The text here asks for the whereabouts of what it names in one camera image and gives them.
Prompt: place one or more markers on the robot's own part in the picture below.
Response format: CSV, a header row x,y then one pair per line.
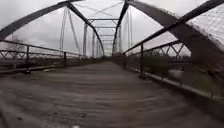
x,y
76,126

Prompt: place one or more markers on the dark metal mesh railing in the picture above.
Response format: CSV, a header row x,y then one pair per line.
x,y
141,57

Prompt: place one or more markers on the bare tree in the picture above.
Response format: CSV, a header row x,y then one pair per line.
x,y
15,44

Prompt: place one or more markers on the dark metal lattice railing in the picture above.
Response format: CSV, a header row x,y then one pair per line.
x,y
27,57

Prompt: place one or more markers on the steel truss bridge frame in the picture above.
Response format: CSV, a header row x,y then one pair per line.
x,y
180,26

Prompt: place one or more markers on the weathered wooden plank bridge deck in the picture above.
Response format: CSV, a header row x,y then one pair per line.
x,y
100,93

